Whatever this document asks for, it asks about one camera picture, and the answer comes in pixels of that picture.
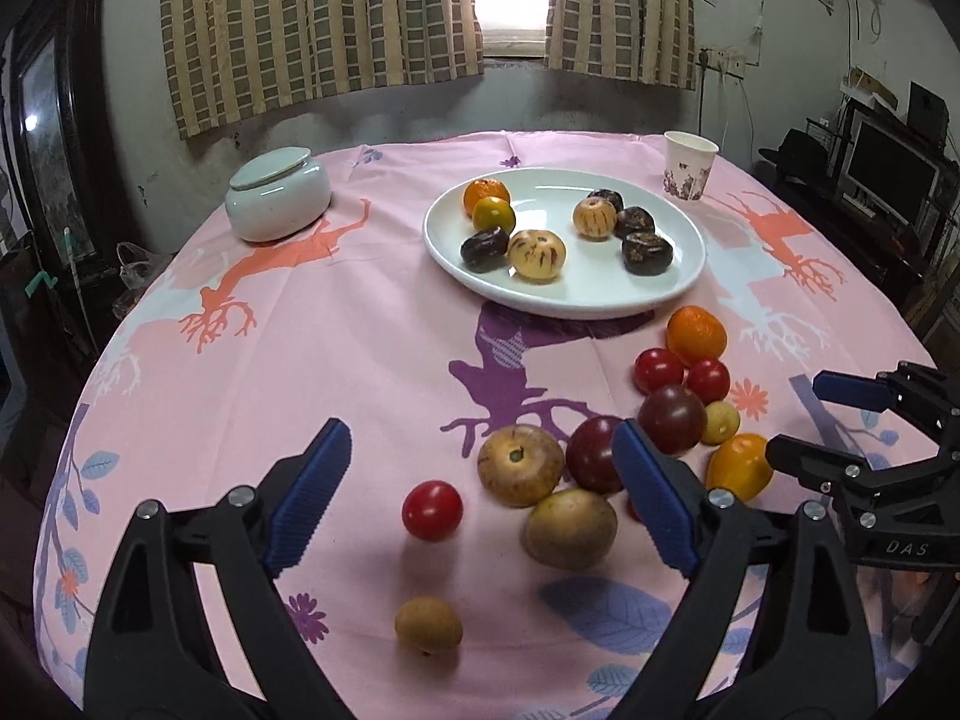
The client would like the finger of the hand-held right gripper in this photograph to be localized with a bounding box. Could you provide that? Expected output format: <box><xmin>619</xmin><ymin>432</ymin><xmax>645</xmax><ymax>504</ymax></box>
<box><xmin>766</xmin><ymin>435</ymin><xmax>912</xmax><ymax>511</ymax></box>
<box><xmin>814</xmin><ymin>361</ymin><xmax>960</xmax><ymax>443</ymax></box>

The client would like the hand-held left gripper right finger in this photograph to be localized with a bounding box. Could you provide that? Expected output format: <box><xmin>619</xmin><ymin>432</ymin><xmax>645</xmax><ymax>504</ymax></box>
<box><xmin>607</xmin><ymin>418</ymin><xmax>878</xmax><ymax>720</ymax></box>

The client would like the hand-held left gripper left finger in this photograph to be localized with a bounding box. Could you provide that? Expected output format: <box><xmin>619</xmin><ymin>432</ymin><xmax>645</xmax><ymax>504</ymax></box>
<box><xmin>84</xmin><ymin>418</ymin><xmax>353</xmax><ymax>720</ymax></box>

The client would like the orange-yellow tomato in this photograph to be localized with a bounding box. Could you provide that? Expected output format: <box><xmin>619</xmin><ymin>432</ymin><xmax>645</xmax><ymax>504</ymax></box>
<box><xmin>705</xmin><ymin>433</ymin><xmax>775</xmax><ymax>503</ymax></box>

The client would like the dark red plum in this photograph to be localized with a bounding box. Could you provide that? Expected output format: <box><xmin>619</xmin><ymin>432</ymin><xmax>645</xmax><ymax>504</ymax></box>
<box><xmin>637</xmin><ymin>384</ymin><xmax>707</xmax><ymax>457</ymax></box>
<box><xmin>565</xmin><ymin>416</ymin><xmax>627</xmax><ymax>496</ymax></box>

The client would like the olive-tan round fruit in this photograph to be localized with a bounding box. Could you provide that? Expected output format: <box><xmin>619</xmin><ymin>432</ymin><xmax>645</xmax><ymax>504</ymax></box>
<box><xmin>523</xmin><ymin>487</ymin><xmax>619</xmax><ymax>572</ymax></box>

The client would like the brown passion fruit with stem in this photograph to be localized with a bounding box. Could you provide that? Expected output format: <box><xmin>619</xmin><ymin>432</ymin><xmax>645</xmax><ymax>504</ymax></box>
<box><xmin>477</xmin><ymin>424</ymin><xmax>566</xmax><ymax>509</ymax></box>

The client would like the small tan round fruit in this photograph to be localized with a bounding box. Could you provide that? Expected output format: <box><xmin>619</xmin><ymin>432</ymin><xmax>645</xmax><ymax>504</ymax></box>
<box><xmin>395</xmin><ymin>597</ymin><xmax>464</xmax><ymax>655</ymax></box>

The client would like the white oval plate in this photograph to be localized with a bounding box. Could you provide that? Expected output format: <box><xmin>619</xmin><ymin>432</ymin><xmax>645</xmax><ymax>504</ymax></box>
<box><xmin>422</xmin><ymin>166</ymin><xmax>707</xmax><ymax>320</ymax></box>

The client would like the large striped pepino melon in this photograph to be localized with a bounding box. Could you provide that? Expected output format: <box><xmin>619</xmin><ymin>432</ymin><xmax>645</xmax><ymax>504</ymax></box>
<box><xmin>508</xmin><ymin>229</ymin><xmax>566</xmax><ymax>284</ymax></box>

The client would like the small striped pepino melon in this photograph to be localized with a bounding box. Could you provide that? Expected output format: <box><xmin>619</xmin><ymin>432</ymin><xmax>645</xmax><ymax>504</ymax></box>
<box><xmin>572</xmin><ymin>197</ymin><xmax>616</xmax><ymax>242</ymax></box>

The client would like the green-orange tomato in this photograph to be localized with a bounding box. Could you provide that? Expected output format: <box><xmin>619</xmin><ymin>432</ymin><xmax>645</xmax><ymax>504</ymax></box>
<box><xmin>472</xmin><ymin>196</ymin><xmax>515</xmax><ymax>235</ymax></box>

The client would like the large orange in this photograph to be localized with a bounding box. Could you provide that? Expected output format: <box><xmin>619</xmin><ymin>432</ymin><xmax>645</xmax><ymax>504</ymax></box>
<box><xmin>462</xmin><ymin>178</ymin><xmax>512</xmax><ymax>217</ymax></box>

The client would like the small pale yellow fruit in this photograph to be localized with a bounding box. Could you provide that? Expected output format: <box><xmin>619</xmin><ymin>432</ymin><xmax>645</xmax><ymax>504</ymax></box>
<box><xmin>701</xmin><ymin>400</ymin><xmax>741</xmax><ymax>445</ymax></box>

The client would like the small red cherry tomato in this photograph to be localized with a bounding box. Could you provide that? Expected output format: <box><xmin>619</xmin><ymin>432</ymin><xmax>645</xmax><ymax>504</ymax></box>
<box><xmin>685</xmin><ymin>358</ymin><xmax>731</xmax><ymax>404</ymax></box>
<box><xmin>634</xmin><ymin>347</ymin><xmax>686</xmax><ymax>395</ymax></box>

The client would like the pink printed tablecloth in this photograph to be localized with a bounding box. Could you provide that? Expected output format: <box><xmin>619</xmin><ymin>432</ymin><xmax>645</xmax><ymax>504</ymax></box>
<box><xmin>34</xmin><ymin>130</ymin><xmax>960</xmax><ymax>720</ymax></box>

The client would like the black metal rack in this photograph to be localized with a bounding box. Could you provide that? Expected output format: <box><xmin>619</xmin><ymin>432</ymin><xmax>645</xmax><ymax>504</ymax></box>
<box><xmin>806</xmin><ymin>101</ymin><xmax>960</xmax><ymax>301</ymax></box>

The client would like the small mandarin orange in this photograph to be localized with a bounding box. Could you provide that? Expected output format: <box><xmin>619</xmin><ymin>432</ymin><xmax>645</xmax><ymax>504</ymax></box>
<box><xmin>666</xmin><ymin>305</ymin><xmax>727</xmax><ymax>366</ymax></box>

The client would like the computer monitor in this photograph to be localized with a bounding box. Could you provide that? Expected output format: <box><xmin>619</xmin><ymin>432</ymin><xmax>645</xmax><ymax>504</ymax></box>
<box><xmin>838</xmin><ymin>116</ymin><xmax>942</xmax><ymax>222</ymax></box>

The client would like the black hat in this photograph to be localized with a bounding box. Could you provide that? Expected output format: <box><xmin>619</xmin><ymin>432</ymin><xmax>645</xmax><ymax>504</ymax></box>
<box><xmin>757</xmin><ymin>127</ymin><xmax>837</xmax><ymax>173</ymax></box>

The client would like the printed paper cup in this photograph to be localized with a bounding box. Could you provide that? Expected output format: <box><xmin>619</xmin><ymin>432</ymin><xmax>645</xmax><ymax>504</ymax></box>
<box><xmin>661</xmin><ymin>130</ymin><xmax>719</xmax><ymax>203</ymax></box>

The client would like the black speaker box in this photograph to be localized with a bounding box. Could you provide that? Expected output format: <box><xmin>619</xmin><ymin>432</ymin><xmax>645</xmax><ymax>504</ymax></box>
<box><xmin>907</xmin><ymin>81</ymin><xmax>950</xmax><ymax>128</ymax></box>

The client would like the clear plastic bag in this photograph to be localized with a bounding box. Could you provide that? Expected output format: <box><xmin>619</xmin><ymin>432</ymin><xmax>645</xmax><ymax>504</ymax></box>
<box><xmin>114</xmin><ymin>241</ymin><xmax>177</xmax><ymax>320</ymax></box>

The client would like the pale green lidded ceramic jar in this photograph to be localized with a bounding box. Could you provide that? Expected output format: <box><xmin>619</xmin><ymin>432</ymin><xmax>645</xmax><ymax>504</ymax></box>
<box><xmin>225</xmin><ymin>146</ymin><xmax>332</xmax><ymax>243</ymax></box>

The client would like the cardboard box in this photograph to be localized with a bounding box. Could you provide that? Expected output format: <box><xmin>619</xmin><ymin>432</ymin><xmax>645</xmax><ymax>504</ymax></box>
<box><xmin>840</xmin><ymin>69</ymin><xmax>901</xmax><ymax>102</ymax></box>

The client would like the narrow checked curtain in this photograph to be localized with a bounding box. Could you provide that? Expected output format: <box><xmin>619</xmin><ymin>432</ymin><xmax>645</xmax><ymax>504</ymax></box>
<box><xmin>544</xmin><ymin>0</ymin><xmax>698</xmax><ymax>91</ymax></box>

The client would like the dark wooden cabinet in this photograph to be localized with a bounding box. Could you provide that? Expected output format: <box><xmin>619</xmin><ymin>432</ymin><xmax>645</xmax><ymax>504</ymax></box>
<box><xmin>0</xmin><ymin>15</ymin><xmax>128</xmax><ymax>391</ymax></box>

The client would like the wide checked curtain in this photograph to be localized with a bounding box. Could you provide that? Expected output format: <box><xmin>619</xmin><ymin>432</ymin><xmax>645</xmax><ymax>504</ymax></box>
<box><xmin>159</xmin><ymin>0</ymin><xmax>485</xmax><ymax>140</ymax></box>

